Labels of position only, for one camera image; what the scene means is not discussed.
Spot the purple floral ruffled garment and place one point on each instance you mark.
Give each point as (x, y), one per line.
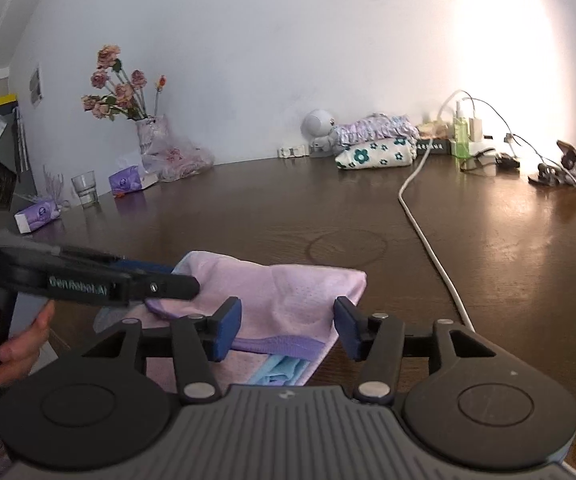
(378, 129)

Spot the green bottle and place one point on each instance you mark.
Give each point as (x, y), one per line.
(460, 132)

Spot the clear plastic bag red print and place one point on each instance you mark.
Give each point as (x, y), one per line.
(183, 160)

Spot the wrapped flower vase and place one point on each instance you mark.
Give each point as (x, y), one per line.
(152, 137)

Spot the artificial rose bouquet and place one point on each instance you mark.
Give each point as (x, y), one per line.
(118, 87)

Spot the white charger plug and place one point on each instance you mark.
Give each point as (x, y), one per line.
(477, 130)

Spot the white round speaker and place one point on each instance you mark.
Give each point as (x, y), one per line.
(317, 125)

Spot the pink and blue garment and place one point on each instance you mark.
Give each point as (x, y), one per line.
(293, 295)

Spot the purple tissue pack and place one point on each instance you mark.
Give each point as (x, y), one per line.
(38, 212)
(130, 179)

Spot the grey cabinet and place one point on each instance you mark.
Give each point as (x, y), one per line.
(5, 155)

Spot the black box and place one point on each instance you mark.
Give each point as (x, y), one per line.
(433, 146)

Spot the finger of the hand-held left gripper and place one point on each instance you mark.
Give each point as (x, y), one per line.
(163, 286)
(138, 265)

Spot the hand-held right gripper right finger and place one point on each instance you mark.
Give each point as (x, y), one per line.
(348, 330)

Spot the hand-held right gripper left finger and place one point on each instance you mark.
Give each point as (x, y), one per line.
(227, 330)

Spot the person's left hand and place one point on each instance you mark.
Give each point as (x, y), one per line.
(18, 345)

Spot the drinking glass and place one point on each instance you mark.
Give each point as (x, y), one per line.
(85, 190)

